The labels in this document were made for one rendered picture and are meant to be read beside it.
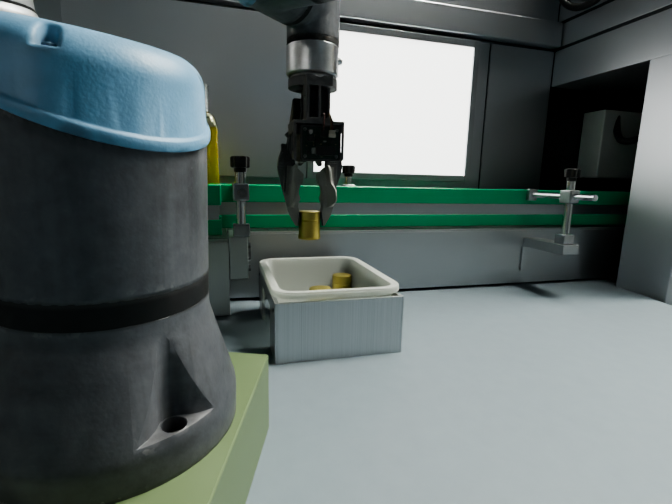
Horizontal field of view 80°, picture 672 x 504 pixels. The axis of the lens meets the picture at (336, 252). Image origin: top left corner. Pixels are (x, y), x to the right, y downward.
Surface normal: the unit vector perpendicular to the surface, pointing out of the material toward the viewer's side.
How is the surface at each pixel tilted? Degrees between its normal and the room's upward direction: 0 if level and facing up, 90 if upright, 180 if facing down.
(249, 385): 4
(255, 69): 90
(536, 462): 0
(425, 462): 0
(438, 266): 90
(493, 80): 90
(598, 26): 90
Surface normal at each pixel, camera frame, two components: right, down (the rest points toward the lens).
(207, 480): 0.06, -0.97
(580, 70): -0.96, 0.03
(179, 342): 0.84, -0.15
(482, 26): 0.27, 0.18
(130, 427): 0.52, -0.08
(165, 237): 0.81, 0.18
